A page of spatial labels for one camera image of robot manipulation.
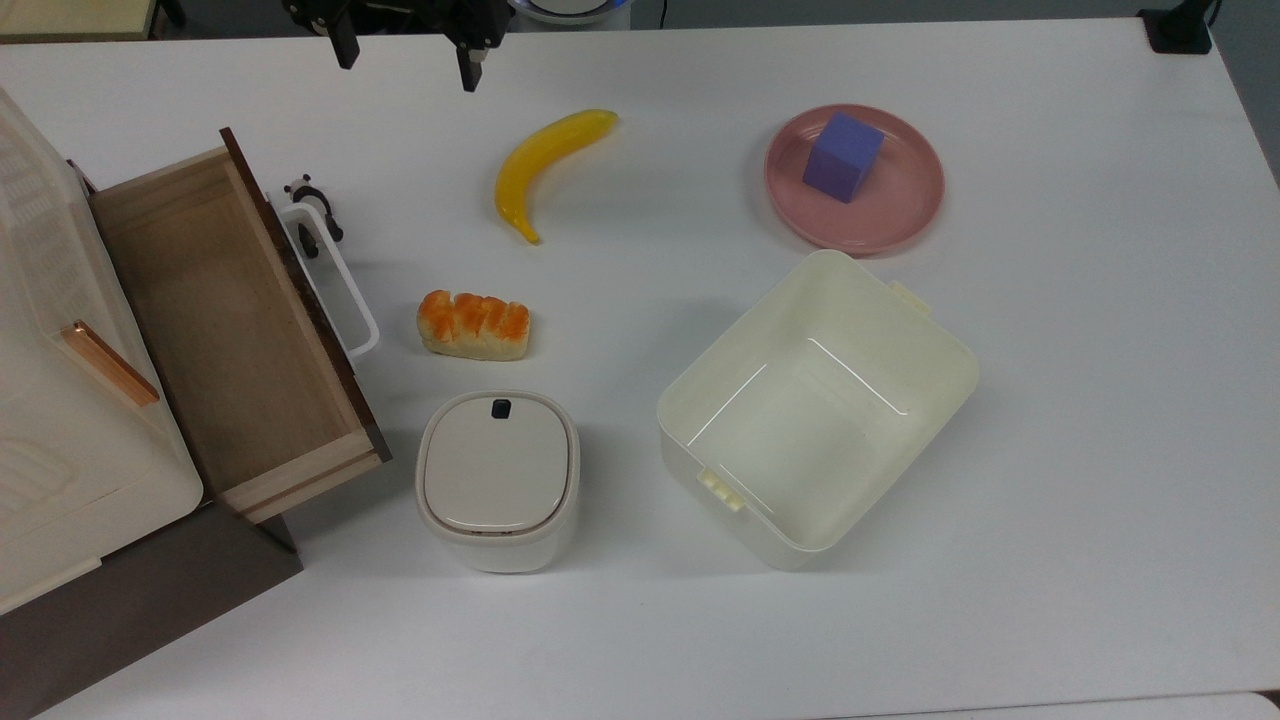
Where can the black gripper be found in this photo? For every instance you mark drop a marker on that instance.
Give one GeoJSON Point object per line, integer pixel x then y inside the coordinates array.
{"type": "Point", "coordinates": [400, 12]}

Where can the dark wood drawer cabinet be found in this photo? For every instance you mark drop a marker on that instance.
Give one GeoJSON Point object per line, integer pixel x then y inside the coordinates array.
{"type": "Point", "coordinates": [130, 610]}

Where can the yellow toy banana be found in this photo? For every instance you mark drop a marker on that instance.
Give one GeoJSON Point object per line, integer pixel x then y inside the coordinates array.
{"type": "Point", "coordinates": [530, 160]}

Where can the small panda figurine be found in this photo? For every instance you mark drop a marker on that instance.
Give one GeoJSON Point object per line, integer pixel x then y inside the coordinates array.
{"type": "Point", "coordinates": [308, 192]}

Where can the toy bread loaf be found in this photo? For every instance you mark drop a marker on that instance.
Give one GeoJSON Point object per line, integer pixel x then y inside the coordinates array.
{"type": "Point", "coordinates": [470, 325]}

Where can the light wooden desk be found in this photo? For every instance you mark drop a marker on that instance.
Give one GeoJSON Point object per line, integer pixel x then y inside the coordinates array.
{"type": "Point", "coordinates": [70, 15]}

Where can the small cream lidded trash can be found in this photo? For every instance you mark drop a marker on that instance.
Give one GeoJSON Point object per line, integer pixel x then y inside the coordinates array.
{"type": "Point", "coordinates": [495, 470]}

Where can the orange box latch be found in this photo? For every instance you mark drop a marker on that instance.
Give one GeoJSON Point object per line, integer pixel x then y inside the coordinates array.
{"type": "Point", "coordinates": [110, 365]}

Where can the purple cube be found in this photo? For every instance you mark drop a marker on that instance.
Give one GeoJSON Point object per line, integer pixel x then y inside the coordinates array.
{"type": "Point", "coordinates": [843, 160]}

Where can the pink plate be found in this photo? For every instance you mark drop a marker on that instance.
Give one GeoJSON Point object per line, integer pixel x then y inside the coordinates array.
{"type": "Point", "coordinates": [900, 200]}

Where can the cream plastic basket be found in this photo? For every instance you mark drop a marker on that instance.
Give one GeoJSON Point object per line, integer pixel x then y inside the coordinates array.
{"type": "Point", "coordinates": [800, 420]}

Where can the black table clamp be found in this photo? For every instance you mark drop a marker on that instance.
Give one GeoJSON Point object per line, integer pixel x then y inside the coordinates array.
{"type": "Point", "coordinates": [1180, 35]}

